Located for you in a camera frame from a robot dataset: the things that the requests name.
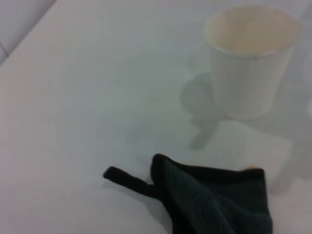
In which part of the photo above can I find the dark blue rag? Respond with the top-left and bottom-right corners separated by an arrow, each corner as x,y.
102,153 -> 273,234

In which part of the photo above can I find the white paper cup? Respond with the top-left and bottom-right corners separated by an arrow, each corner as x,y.
204,5 -> 304,121

